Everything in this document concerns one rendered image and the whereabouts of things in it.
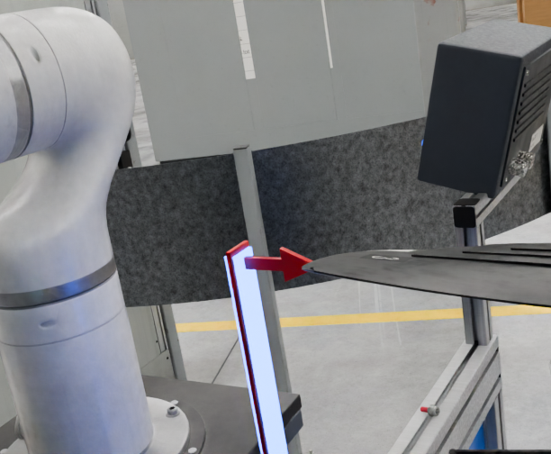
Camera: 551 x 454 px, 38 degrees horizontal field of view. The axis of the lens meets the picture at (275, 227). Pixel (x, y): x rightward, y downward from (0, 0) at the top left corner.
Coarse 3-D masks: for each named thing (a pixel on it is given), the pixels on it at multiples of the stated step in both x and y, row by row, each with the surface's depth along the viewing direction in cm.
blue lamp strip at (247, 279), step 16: (240, 256) 54; (240, 272) 54; (240, 288) 55; (256, 288) 56; (256, 304) 56; (256, 320) 56; (256, 336) 56; (256, 352) 56; (256, 368) 56; (272, 368) 58; (256, 384) 57; (272, 384) 58; (272, 400) 58; (272, 416) 58; (272, 432) 58; (272, 448) 58
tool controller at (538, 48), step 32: (480, 32) 110; (512, 32) 111; (544, 32) 113; (448, 64) 102; (480, 64) 100; (512, 64) 98; (544, 64) 108; (448, 96) 103; (480, 96) 101; (512, 96) 99; (544, 96) 115; (448, 128) 104; (480, 128) 102; (512, 128) 102; (544, 128) 122; (448, 160) 106; (480, 160) 104; (512, 160) 106; (480, 192) 105
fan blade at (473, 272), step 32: (352, 256) 46; (416, 256) 46; (448, 256) 46; (480, 256) 46; (512, 256) 45; (544, 256) 44; (416, 288) 39; (448, 288) 39; (480, 288) 39; (512, 288) 39; (544, 288) 39
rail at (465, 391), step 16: (496, 336) 108; (464, 352) 105; (480, 352) 104; (496, 352) 109; (448, 368) 102; (464, 368) 101; (480, 368) 102; (496, 368) 108; (448, 384) 99; (464, 384) 98; (480, 384) 102; (496, 384) 109; (432, 400) 95; (448, 400) 95; (464, 400) 96; (480, 400) 102; (416, 416) 92; (432, 416) 94; (448, 416) 91; (464, 416) 96; (480, 416) 102; (416, 432) 89; (432, 432) 89; (448, 432) 92; (464, 432) 96; (400, 448) 87; (416, 448) 86; (432, 448) 87; (448, 448) 92; (464, 448) 96
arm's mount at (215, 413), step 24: (144, 384) 92; (168, 384) 91; (192, 384) 90; (216, 384) 89; (192, 408) 84; (216, 408) 84; (240, 408) 83; (288, 408) 82; (0, 432) 86; (192, 432) 79; (216, 432) 79; (240, 432) 79
